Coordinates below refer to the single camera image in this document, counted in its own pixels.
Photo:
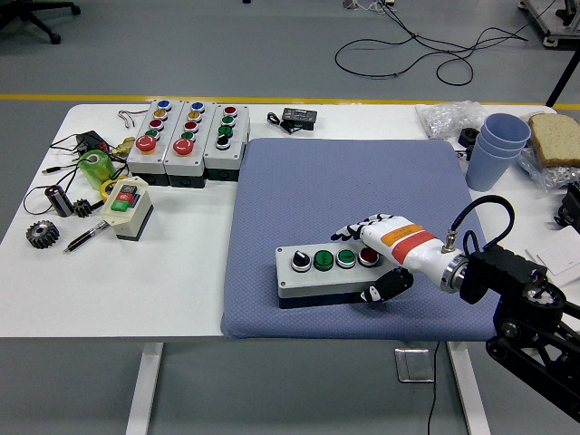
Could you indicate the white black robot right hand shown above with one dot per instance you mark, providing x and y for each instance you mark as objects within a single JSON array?
[{"x": 408, "y": 244}]

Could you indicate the grey four-button control box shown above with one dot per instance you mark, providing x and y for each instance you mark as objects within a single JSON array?
[
  {"x": 308, "y": 278},
  {"x": 222, "y": 156}
]

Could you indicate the grey five-button control box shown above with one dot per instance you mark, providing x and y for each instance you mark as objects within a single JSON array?
[
  {"x": 181, "y": 162},
  {"x": 145, "y": 158}
]

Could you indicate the small red black connector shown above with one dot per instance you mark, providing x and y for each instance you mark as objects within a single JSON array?
[{"x": 463, "y": 154}]

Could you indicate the blue plastic cup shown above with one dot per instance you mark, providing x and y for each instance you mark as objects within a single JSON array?
[
  {"x": 505, "y": 129},
  {"x": 494, "y": 147},
  {"x": 489, "y": 172}
]

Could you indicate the blue-grey quilted mat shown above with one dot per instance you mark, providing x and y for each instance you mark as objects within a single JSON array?
[{"x": 308, "y": 199}]

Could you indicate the silver floor outlet box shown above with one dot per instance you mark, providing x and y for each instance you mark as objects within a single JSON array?
[{"x": 413, "y": 366}]

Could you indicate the clear bubble wrap bag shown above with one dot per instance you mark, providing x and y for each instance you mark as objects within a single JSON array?
[{"x": 446, "y": 118}]

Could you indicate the white card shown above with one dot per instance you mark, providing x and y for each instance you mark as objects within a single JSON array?
[{"x": 557, "y": 249}]

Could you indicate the white table leg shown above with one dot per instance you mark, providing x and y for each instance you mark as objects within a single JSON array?
[
  {"x": 142, "y": 389},
  {"x": 469, "y": 389}
]

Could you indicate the clear plastic bag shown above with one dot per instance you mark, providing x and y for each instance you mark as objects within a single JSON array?
[{"x": 550, "y": 176}]

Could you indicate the black digital meter module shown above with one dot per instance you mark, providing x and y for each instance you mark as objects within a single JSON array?
[{"x": 298, "y": 118}]

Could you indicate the black device block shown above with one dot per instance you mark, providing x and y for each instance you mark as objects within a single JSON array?
[{"x": 572, "y": 204}]

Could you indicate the bread slice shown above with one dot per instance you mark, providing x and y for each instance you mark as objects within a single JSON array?
[{"x": 555, "y": 138}]

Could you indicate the brass fitting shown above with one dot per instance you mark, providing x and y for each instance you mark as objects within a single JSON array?
[{"x": 122, "y": 147}]

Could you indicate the green tape roll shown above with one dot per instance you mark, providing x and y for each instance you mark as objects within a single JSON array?
[{"x": 97, "y": 170}]

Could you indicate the black pen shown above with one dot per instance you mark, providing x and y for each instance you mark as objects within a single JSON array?
[{"x": 86, "y": 236}]

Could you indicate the small black gear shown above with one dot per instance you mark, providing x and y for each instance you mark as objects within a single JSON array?
[{"x": 82, "y": 208}]

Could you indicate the black power adapter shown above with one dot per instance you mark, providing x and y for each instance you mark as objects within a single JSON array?
[{"x": 90, "y": 140}]

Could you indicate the black cylindrical capacitor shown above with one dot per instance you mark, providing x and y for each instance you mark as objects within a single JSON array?
[{"x": 59, "y": 201}]

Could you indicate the large steel gear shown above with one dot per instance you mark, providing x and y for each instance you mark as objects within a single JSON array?
[{"x": 36, "y": 238}]

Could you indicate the black office chair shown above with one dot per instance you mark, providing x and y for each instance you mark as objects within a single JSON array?
[{"x": 27, "y": 13}]

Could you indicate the aluminium frame cart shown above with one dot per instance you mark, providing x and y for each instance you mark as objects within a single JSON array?
[{"x": 555, "y": 22}]

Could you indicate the cream red-green switch box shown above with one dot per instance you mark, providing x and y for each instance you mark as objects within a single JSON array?
[{"x": 129, "y": 215}]

